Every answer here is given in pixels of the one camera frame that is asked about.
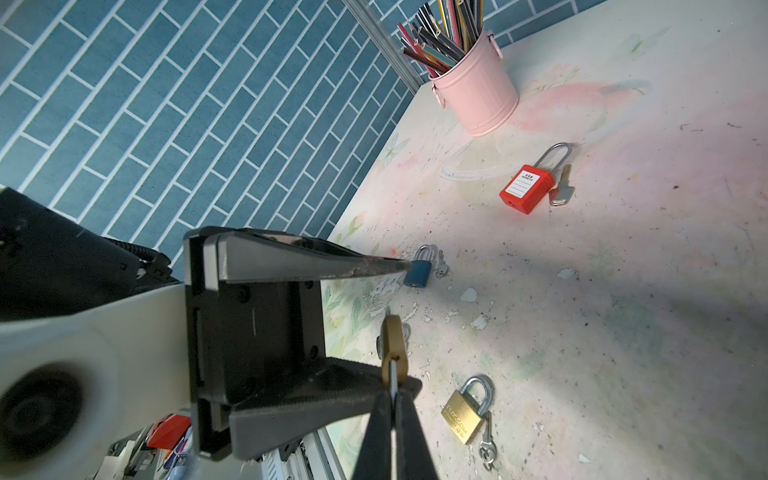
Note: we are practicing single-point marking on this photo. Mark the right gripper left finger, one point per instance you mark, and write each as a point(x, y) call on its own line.
point(375, 456)

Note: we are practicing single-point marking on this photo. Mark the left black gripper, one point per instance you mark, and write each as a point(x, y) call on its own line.
point(256, 342)

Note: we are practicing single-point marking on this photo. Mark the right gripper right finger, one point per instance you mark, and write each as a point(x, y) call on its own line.
point(413, 458)

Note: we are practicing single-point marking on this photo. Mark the large brass padlock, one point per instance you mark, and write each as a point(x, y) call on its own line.
point(463, 412)

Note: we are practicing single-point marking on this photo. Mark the small brass padlock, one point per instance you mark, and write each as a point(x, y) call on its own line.
point(392, 351)

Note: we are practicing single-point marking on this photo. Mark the blue padlock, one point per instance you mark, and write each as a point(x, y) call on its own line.
point(421, 266)

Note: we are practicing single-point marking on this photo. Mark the red padlock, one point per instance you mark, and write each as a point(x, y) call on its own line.
point(532, 182)

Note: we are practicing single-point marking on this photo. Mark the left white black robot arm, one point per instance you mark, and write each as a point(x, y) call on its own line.
point(51, 265)

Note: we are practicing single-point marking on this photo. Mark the large brass lock key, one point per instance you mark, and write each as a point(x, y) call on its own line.
point(487, 448)

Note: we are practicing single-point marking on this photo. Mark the silver blue-lock key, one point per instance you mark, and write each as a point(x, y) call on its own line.
point(441, 268)

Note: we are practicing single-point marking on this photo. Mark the silver red-lock key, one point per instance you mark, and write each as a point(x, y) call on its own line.
point(563, 192)

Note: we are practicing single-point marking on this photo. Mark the marker pack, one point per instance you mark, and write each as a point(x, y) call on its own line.
point(161, 450)

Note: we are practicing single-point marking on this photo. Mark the pink pencil cup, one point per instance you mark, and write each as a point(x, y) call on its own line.
point(478, 90)

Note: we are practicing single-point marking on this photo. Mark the coloured pencils bundle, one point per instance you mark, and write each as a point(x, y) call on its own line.
point(440, 34)

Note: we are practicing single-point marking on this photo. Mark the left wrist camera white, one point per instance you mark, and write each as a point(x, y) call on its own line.
point(73, 385)

